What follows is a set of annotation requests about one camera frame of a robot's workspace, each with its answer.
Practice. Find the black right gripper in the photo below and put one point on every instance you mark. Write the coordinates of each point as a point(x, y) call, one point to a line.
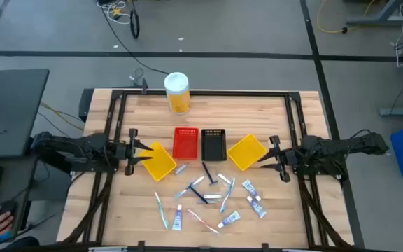
point(285, 159)

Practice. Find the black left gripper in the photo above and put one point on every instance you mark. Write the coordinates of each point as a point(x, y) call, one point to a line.
point(131, 154)

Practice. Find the silver nail clipper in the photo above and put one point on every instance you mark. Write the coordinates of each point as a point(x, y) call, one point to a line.
point(224, 178)
point(212, 196)
point(181, 169)

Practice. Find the green and white toothbrush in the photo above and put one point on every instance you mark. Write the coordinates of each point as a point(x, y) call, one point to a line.
point(161, 210)

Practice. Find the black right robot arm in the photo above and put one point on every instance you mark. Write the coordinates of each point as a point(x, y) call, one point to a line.
point(327, 147)

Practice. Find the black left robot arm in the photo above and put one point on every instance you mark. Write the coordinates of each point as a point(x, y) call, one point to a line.
point(93, 147)

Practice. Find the yellow plastic basket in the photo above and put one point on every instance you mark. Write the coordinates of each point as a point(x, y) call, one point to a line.
point(159, 164)
point(246, 152)

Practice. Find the small white toothpaste tube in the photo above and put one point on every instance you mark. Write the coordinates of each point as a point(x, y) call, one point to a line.
point(177, 217)
point(229, 219)
point(251, 190)
point(256, 206)

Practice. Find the red plastic basket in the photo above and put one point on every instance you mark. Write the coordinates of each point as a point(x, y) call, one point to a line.
point(185, 144)

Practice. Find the blue and white toothbrush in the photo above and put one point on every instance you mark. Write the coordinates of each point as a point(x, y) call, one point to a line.
point(191, 186)
point(227, 196)

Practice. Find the black plastic basket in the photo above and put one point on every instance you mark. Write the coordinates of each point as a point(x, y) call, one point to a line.
point(213, 145)

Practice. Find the dark blue disposable razor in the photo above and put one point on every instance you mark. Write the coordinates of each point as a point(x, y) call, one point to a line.
point(208, 173)
point(197, 194)

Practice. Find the black table clamp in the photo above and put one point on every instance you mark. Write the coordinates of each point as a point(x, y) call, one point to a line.
point(144, 85)

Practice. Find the yellow canister with white lid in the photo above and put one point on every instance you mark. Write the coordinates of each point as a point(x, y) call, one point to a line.
point(177, 94)

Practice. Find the red and white toothbrush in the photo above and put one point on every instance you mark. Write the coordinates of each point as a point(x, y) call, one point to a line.
point(202, 221)

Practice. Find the thin black monitor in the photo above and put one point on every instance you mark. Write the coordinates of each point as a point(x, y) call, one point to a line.
point(26, 196)

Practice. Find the dark grey desk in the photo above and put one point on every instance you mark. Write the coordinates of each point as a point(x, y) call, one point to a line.
point(12, 115)

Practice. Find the black computer mouse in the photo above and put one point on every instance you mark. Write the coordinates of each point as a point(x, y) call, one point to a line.
point(7, 206)

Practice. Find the grey metal stand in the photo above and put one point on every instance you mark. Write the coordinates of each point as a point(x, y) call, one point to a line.
point(380, 20)

